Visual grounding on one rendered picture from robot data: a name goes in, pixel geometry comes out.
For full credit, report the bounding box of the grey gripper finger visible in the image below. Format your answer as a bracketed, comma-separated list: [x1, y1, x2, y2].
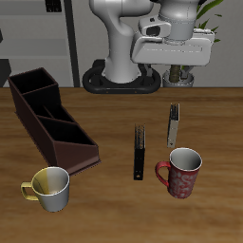
[143, 64, 154, 77]
[180, 65, 193, 79]

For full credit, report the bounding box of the dark grey block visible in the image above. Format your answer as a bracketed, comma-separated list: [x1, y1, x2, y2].
[0, 58, 13, 88]

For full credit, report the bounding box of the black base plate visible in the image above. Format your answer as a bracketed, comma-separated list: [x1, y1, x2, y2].
[82, 59, 162, 95]

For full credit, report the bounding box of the small black wall panel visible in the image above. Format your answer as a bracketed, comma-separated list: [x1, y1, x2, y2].
[45, 0, 63, 13]

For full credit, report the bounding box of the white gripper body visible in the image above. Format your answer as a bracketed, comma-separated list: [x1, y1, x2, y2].
[130, 28, 215, 67]

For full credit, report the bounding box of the green pot plant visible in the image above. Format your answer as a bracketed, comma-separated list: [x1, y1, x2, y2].
[161, 0, 225, 88]

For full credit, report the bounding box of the red mug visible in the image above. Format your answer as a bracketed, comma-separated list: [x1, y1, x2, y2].
[154, 147, 203, 200]

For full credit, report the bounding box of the dark vertical post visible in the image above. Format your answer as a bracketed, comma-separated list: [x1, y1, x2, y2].
[64, 0, 81, 88]

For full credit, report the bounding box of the dark brown desk caddy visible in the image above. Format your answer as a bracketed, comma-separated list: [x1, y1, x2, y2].
[7, 66, 102, 177]

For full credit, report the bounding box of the yellow and white mug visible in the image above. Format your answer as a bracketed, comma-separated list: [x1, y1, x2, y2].
[20, 166, 71, 214]

